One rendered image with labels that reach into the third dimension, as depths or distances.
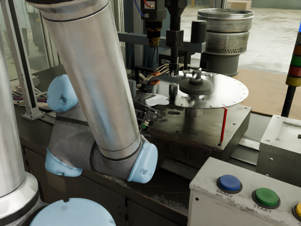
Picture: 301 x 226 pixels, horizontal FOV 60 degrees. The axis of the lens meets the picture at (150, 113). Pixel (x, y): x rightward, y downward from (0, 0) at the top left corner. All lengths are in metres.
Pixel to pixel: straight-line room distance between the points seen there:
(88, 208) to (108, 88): 0.18
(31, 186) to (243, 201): 0.37
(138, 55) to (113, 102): 1.20
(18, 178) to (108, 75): 0.20
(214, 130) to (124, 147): 0.46
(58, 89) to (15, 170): 0.18
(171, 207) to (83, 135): 0.32
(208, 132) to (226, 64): 0.81
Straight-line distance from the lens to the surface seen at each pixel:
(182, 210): 0.71
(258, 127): 1.11
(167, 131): 0.81
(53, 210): 0.41
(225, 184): 0.55
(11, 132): 0.39
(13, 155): 0.40
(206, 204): 0.57
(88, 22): 0.29
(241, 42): 1.54
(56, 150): 0.53
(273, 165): 0.75
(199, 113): 0.90
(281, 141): 0.74
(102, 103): 0.35
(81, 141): 0.51
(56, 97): 0.53
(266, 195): 0.55
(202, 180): 0.57
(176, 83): 0.90
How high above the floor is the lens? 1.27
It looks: 27 degrees down
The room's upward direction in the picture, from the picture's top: straight up
